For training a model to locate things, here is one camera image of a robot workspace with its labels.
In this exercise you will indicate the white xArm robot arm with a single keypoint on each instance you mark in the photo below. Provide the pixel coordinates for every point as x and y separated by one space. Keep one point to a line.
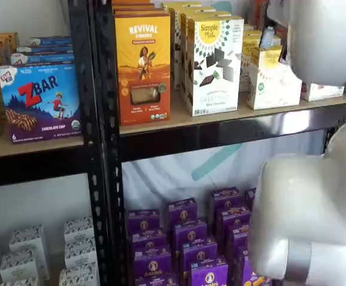
309 193

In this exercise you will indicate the particle board shelf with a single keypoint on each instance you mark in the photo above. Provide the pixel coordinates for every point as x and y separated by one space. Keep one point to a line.
41 149
178 119

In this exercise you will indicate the purple Annie's snack box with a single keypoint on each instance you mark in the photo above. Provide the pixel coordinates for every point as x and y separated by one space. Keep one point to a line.
241 268
224 198
199 253
190 235
232 217
155 281
254 280
208 275
238 238
152 263
183 211
143 220
149 239

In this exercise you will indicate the orange Revival cracker box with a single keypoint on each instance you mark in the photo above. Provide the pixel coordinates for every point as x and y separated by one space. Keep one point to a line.
143 74
140 12

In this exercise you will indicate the tall white Simple Mills box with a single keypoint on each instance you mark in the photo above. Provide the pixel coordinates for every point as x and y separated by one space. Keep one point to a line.
177 38
184 4
214 68
183 44

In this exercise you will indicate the blue purple ZBAR box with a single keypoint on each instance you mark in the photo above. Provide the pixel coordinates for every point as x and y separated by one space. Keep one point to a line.
50 41
41 58
41 104
44 49

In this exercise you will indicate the brown red box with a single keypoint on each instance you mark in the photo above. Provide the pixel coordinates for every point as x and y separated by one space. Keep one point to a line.
257 13

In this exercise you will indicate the white box with red print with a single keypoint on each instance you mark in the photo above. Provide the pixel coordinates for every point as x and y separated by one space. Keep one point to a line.
321 91

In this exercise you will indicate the white cloth with teal stripe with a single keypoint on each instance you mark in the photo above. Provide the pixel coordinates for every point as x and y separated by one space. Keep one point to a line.
166 178

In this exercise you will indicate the black metal shelving rack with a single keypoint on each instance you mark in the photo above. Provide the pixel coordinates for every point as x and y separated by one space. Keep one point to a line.
77 59
107 59

